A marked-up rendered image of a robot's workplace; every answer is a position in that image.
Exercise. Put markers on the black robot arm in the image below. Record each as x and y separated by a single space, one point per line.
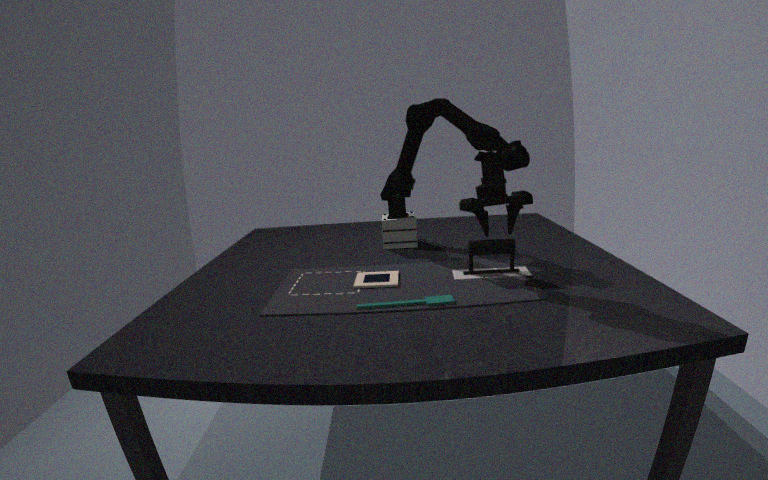
419 118

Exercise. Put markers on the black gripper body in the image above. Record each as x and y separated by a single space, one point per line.
520 198

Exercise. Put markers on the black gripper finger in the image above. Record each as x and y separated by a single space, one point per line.
482 215
513 211

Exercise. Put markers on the white tile with black centre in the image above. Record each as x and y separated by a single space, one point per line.
376 279

